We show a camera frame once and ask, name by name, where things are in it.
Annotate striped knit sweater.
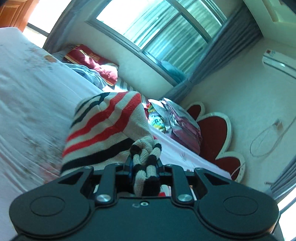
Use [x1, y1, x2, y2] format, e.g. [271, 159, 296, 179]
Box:
[60, 91, 162, 196]

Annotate red white headboard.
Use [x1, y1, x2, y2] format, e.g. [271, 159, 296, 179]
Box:
[186, 102, 246, 183]

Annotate stack of folded bedding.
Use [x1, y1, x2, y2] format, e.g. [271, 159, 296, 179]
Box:
[146, 98, 202, 154]

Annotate blue garment on bed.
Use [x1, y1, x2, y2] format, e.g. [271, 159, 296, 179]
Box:
[52, 52, 107, 90]

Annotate floral bed sheet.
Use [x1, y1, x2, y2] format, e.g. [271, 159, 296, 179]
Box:
[1, 28, 222, 240]

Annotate red pillow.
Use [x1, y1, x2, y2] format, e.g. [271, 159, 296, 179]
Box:
[64, 44, 119, 86]

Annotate blue-grey curtain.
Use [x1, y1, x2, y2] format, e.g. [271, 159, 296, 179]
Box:
[164, 3, 263, 103]

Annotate brown wooden door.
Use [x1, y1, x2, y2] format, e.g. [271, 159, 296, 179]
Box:
[1, 0, 39, 32]

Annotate white cable on wall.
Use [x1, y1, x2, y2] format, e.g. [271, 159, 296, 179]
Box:
[249, 113, 296, 159]

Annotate window with teal frame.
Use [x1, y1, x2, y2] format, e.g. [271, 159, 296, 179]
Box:
[87, 1, 227, 86]

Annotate white wall air conditioner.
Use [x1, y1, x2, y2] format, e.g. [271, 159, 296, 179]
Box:
[262, 49, 295, 79]

